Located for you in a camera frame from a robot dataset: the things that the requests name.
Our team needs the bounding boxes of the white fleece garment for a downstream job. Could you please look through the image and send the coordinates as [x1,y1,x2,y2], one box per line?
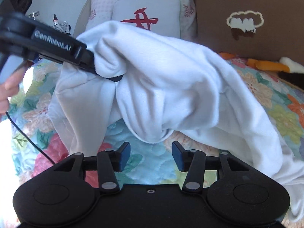
[48,21,303,221]

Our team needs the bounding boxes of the person's left hand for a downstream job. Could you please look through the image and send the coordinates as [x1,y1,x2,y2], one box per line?
[0,61,33,116]

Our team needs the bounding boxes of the dark glass bottle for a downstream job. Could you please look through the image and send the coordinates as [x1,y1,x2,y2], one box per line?
[53,14,58,26]

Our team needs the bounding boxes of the floral quilted bedspread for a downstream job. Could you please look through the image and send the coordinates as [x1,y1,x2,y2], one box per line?
[10,54,304,228]

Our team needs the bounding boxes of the white mahjong character pillow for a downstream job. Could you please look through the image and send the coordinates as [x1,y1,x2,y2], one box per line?
[111,0,180,38]

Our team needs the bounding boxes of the white orange black plush bird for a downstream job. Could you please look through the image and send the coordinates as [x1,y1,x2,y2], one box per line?
[219,52,303,90]

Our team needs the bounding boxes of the brown pillow with cloud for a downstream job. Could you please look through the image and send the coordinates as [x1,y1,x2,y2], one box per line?
[194,0,303,64]

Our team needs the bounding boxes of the black cable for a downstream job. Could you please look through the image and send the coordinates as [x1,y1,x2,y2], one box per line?
[5,111,56,165]

